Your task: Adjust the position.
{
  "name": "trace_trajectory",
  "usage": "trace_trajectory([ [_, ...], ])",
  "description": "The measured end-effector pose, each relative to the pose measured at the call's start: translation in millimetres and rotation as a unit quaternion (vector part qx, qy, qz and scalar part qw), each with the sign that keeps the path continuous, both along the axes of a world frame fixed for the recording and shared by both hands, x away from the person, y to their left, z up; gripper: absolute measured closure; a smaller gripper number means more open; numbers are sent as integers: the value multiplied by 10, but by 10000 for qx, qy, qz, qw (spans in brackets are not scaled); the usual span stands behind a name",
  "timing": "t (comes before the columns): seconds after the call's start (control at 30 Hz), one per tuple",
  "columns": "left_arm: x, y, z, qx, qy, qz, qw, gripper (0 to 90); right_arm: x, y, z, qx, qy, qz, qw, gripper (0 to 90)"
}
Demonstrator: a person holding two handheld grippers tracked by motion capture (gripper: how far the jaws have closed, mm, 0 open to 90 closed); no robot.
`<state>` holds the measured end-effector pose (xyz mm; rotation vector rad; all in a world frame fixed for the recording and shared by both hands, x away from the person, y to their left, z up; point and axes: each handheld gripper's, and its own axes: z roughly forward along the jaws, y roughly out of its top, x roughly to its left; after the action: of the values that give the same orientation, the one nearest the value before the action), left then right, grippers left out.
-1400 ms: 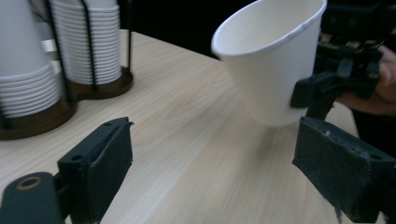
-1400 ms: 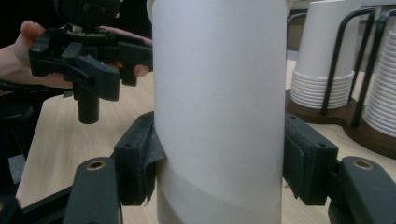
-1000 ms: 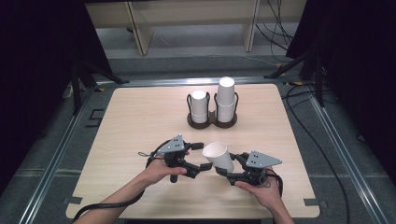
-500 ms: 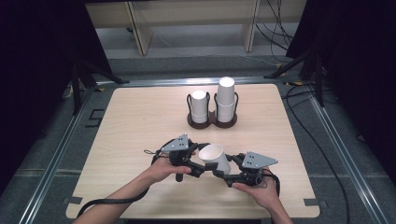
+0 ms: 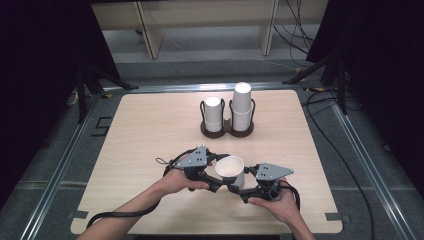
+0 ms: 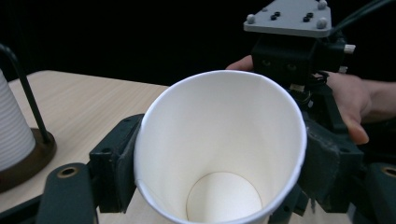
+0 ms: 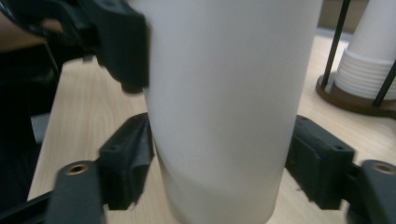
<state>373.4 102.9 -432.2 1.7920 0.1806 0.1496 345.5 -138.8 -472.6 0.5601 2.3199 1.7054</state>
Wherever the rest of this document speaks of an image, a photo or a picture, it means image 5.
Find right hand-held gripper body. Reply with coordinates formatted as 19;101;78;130
255;162;295;201

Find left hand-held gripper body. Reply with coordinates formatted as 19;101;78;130
175;145;215;183

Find white paper cup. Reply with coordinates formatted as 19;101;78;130
214;155;246;188

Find dark brown double cup holder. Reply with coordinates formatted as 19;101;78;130
199;98;256;139

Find person's left hand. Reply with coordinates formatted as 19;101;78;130
159;167;211;196

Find person's right hand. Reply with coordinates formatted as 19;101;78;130
247;177;298;225

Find short stack of white cups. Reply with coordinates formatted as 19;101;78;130
204;96;224;133

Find tall stack of white cups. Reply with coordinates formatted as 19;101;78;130
231;81;253;132

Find black tripod stand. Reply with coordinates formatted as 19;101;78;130
74;64;140;124
282;49;350;116

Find pale wooden shelf unit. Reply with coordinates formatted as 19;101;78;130
91;0;330;61

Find dark curtain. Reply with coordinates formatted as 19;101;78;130
0;0;122;204
305;0;424;191

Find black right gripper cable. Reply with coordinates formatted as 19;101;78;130
282;182;302;212

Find long black floor cable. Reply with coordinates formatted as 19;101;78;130
301;89;376;240

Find metal floor rail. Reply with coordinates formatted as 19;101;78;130
328;96;418;240
103;82;309;95
19;89;105;240

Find thin white floor cable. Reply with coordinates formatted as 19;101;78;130
254;57;298;73

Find bundle of black cables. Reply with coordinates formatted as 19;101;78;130
273;0;316;68

